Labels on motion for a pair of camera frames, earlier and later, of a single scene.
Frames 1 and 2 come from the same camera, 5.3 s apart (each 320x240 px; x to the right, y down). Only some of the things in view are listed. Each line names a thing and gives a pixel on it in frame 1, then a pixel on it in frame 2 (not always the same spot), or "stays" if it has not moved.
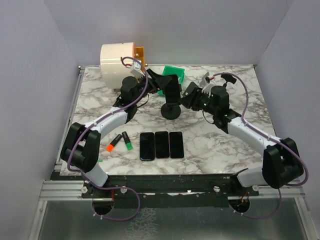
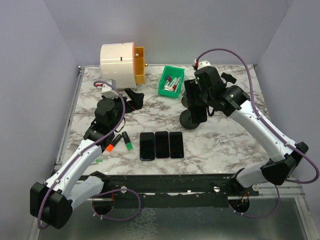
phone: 172,91 to 196,102
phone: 176,145 stays
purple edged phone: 162,146 stays
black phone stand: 228,78 stays
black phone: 147,146 stays
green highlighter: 127,142 stays
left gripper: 157,81 to 136,100
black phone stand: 171,111 to 185,120
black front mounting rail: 174,191 stays
